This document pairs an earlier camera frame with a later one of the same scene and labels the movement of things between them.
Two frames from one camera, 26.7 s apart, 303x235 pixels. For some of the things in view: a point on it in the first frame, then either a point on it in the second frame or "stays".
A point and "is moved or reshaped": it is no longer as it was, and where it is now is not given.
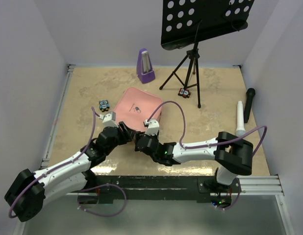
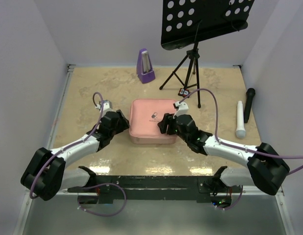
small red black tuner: x=184 y=93 stays
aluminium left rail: x=45 y=161 stays
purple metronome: x=144 y=68 stays
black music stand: x=185 y=23 stays
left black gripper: x=127 y=134 to x=124 y=123
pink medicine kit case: x=135 y=106 is moved or reshaped
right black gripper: x=138 y=136 to x=167 y=120
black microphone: x=250 y=92 stays
